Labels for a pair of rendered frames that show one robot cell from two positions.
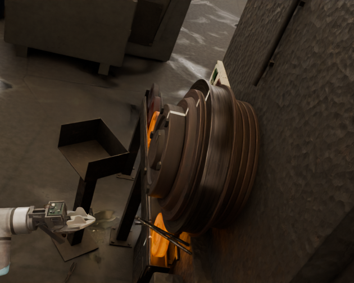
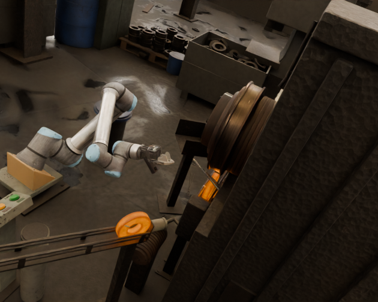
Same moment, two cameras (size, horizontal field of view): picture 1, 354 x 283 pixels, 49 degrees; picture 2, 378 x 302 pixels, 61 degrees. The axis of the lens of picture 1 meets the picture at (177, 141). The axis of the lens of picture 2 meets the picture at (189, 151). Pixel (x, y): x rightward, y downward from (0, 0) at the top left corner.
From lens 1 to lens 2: 67 cm
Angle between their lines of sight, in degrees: 23
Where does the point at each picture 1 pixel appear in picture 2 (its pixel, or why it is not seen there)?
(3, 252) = (120, 163)
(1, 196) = (138, 166)
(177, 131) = (224, 102)
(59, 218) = (153, 152)
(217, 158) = (237, 115)
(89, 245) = (178, 210)
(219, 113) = (248, 93)
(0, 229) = (123, 151)
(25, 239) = (141, 192)
